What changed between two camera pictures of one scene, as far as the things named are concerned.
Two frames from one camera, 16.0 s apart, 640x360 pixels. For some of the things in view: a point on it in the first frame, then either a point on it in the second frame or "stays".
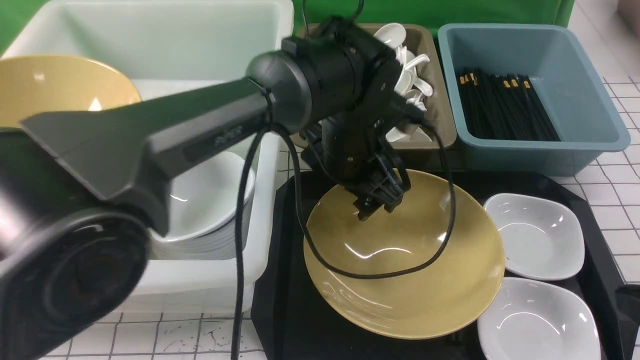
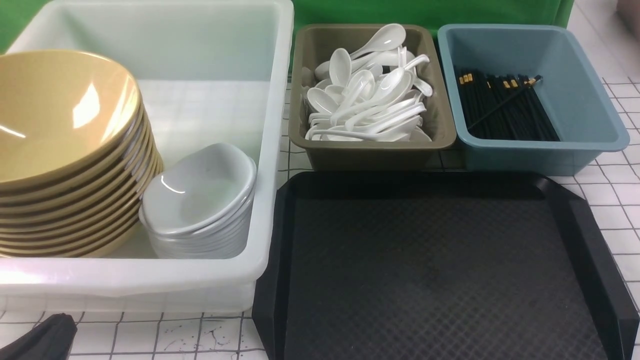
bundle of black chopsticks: (506, 107) stays
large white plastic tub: (164, 47) stays
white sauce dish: (535, 319) to (207, 189)
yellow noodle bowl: (436, 299) to (65, 116)
